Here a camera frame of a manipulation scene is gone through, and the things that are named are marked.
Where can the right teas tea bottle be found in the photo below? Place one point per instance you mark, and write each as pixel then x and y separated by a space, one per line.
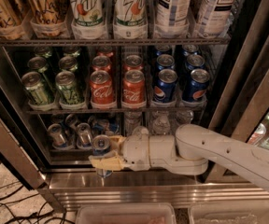
pixel 212 17

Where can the teas tea bottle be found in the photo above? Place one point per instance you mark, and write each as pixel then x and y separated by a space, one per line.
pixel 212 17
pixel 170 13

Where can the redbull can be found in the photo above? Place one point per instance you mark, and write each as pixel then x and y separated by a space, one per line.
pixel 56 133
pixel 84 135
pixel 100 147

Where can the front right pepsi can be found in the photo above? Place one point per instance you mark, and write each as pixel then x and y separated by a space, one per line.
pixel 196 86

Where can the open fridge door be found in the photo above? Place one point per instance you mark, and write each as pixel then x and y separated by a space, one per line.
pixel 12 156

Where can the left teas tea bottle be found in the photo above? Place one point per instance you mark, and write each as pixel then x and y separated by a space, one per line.
pixel 170 13

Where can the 7up bottle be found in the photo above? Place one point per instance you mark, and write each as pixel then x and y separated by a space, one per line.
pixel 129 12
pixel 87 13

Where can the middle water bottle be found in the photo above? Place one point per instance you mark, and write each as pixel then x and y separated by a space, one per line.
pixel 161 125

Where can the right fridge glass door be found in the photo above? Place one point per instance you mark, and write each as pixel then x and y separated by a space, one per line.
pixel 239 97

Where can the left 7up bottle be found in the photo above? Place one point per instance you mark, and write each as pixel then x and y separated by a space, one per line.
pixel 87 13

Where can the coca-cola can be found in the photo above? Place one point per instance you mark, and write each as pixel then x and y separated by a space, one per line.
pixel 133 62
pixel 101 63
pixel 133 87
pixel 101 87

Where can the water bottle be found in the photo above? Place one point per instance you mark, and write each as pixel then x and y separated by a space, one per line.
pixel 140 130
pixel 161 125
pixel 184 117

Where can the clear plastic bin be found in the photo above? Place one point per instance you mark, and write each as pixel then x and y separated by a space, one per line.
pixel 230 212
pixel 127 213

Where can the front right green can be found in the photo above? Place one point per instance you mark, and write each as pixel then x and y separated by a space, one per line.
pixel 68 88

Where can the left water bottle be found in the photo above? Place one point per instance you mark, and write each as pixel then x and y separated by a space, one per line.
pixel 140 130

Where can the right 7up bottle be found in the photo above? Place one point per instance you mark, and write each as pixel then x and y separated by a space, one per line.
pixel 129 12

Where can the front right coca-cola can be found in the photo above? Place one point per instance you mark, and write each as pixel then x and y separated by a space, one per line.
pixel 133 87

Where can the right water bottle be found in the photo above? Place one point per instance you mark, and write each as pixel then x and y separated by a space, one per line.
pixel 184 117

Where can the front left pepsi can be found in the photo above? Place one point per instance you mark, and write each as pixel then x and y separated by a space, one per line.
pixel 165 86

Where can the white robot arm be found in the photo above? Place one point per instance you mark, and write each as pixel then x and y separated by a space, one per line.
pixel 187 152

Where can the front left coca-cola can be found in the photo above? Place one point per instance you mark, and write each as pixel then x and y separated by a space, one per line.
pixel 101 87

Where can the pepsi can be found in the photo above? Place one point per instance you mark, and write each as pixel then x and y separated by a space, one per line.
pixel 195 61
pixel 165 86
pixel 164 61
pixel 196 86

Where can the front left green can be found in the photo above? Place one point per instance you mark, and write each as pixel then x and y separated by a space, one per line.
pixel 37 89

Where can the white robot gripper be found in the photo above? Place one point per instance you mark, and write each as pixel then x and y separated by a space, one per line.
pixel 136 149

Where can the green can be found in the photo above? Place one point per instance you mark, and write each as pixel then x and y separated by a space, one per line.
pixel 40 65
pixel 68 88
pixel 68 63
pixel 37 89

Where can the right clear plastic bin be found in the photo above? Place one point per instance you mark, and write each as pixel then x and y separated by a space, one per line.
pixel 230 212

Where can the left clear plastic bin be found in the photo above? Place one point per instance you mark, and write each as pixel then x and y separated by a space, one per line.
pixel 127 213

